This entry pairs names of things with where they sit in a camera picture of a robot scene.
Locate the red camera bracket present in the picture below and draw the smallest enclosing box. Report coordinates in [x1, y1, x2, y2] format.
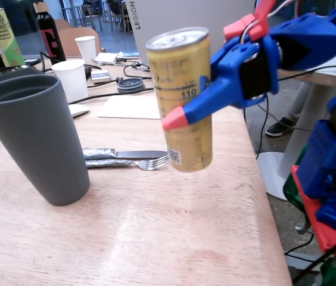
[223, 0, 276, 42]

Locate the steel knife with foil handle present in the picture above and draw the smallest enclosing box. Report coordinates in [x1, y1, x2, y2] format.
[82, 147, 168, 160]

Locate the yellow green snack box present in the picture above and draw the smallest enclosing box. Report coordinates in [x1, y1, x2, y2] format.
[0, 8, 26, 68]

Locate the black floor cable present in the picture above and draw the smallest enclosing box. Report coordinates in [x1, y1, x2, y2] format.
[284, 234, 315, 257]

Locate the grey trouser leg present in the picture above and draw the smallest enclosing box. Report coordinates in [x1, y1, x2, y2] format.
[287, 82, 312, 120]

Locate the steel fork with foil handle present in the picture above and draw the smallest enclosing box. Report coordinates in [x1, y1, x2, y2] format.
[85, 154, 170, 171]

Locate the yellow drink can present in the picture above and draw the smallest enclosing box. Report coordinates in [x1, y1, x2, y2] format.
[145, 26, 213, 173]

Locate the black cable with ferrite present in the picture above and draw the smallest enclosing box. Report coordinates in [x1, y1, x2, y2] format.
[122, 62, 153, 80]

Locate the red robot base plate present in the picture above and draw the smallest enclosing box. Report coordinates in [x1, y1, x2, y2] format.
[291, 165, 336, 260]

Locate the white flat box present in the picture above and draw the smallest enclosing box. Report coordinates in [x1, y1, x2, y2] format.
[95, 52, 119, 67]

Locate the small white paper cup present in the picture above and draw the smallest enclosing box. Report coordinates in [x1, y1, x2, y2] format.
[74, 36, 97, 63]

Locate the tall grey plastic cup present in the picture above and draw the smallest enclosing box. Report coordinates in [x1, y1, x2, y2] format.
[0, 74, 91, 207]

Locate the light wooden chair back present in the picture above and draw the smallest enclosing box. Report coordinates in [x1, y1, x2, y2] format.
[54, 19, 102, 59]

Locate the white power adapter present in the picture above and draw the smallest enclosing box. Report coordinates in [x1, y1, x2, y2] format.
[90, 70, 111, 85]

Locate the grey Legion laptop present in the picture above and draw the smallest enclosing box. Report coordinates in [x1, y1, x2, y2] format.
[128, 0, 258, 71]

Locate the black flat device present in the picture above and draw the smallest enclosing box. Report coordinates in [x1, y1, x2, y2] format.
[0, 65, 46, 92]

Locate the long black table cable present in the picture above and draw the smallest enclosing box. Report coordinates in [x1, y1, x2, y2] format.
[66, 86, 155, 105]

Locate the blue gripper with motor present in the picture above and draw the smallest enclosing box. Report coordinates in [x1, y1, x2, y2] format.
[161, 35, 282, 130]

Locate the white computer mouse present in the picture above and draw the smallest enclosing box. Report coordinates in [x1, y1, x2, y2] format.
[68, 104, 91, 119]

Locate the large white paper cup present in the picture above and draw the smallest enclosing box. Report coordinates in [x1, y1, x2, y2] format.
[51, 59, 89, 104]

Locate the dark sneaker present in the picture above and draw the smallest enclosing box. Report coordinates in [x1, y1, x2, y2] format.
[265, 116, 297, 138]

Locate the black bottle with magenta print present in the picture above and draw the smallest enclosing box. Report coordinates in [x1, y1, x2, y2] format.
[33, 2, 67, 65]

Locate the white slim keyboard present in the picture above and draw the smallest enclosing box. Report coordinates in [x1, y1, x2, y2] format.
[97, 95, 161, 120]

